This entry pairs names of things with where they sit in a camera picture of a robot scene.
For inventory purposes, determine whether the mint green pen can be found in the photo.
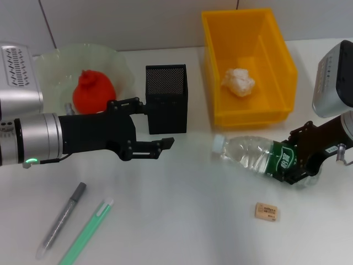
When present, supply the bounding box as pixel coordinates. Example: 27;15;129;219
57;197;115;265

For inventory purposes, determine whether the translucent wavy fruit plate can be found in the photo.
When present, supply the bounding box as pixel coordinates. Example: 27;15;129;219
34;43;136;122

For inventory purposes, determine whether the gripper cable with plug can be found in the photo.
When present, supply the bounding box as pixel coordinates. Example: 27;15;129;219
38;153;71;164
335;142;353;167

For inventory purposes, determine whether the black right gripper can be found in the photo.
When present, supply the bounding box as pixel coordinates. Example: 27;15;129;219
275;115;347;186

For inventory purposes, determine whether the right gripper cable with plug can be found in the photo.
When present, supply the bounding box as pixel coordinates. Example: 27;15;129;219
335;142;353;167

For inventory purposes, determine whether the left gripper cable with plug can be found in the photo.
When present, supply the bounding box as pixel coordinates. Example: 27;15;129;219
38;153;71;164

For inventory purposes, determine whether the black mesh pen holder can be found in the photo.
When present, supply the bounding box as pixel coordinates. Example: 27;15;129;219
145;63;188;135

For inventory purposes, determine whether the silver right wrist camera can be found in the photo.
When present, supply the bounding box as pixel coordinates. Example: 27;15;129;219
312;40;353;119

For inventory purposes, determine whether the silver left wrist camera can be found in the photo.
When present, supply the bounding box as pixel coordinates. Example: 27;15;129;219
0;41;45;115

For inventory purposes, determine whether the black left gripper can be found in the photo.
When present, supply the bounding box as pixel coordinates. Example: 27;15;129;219
58;96;176;161

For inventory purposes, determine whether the silver glitter pen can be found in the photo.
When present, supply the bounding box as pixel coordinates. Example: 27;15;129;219
35;182;87;262

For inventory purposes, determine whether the white paper ball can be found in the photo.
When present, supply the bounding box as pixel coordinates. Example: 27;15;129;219
222;67;256;97

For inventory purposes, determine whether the clear water bottle green label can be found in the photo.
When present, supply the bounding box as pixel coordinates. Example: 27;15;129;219
211;134;322;190

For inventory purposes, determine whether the yellow plastic bin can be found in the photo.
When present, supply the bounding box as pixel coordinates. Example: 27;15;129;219
201;7;299;129

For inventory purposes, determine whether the beige eraser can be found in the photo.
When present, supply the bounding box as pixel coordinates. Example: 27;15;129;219
255;202;279;221

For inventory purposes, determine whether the red-orange toy orange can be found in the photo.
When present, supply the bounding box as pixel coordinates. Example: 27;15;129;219
72;70;117;114

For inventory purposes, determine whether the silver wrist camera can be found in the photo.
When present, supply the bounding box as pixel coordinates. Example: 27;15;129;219
312;40;353;119
0;41;45;115

